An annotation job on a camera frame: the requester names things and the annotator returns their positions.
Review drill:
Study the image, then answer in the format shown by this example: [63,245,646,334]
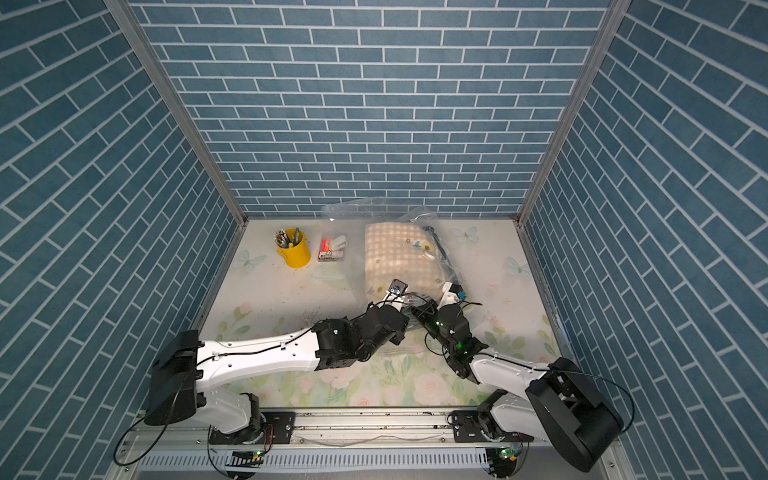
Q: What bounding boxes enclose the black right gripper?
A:
[411,291,456,357]

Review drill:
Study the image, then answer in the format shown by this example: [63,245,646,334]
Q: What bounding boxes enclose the orange checkered sunflower blanket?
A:
[365,222,449,300]

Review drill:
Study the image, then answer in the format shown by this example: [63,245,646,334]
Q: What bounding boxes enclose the clear plastic vacuum bag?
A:
[321,197,462,304]

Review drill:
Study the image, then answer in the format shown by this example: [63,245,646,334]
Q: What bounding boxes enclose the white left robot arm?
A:
[144,302,409,435]

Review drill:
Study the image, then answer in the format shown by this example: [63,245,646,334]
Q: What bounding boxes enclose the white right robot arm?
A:
[411,300,631,472]

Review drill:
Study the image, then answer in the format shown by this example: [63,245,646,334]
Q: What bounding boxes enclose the white plastic bag clip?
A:
[327,235,348,251]

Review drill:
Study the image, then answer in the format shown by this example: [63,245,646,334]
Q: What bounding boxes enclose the highlighter marker pack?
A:
[318,235,347,262]

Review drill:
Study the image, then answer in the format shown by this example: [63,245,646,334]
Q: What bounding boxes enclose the yellow metal pen bucket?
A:
[277,228,311,269]

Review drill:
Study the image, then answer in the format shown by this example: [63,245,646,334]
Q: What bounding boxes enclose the pens in bucket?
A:
[274,228,303,249]

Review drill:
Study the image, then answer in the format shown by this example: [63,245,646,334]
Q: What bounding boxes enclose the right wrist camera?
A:
[438,282,466,309]

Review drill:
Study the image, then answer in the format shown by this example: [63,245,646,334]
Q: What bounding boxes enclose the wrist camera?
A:
[438,282,466,309]
[384,279,408,311]

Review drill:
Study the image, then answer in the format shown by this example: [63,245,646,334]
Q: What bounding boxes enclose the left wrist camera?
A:
[384,279,408,311]

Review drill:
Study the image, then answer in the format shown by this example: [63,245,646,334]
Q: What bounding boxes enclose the black right camera cable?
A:
[542,367,637,434]

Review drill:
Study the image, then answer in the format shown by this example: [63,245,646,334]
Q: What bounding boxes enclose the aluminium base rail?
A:
[107,407,634,479]

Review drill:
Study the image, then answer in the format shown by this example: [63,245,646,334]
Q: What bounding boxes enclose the right aluminium corner post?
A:
[517,0,631,228]

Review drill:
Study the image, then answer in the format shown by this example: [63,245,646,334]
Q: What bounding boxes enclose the aluminium corner post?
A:
[104,0,248,229]
[517,0,631,228]

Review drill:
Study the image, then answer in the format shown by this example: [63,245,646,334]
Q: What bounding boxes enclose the left aluminium corner post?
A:
[104,0,248,229]

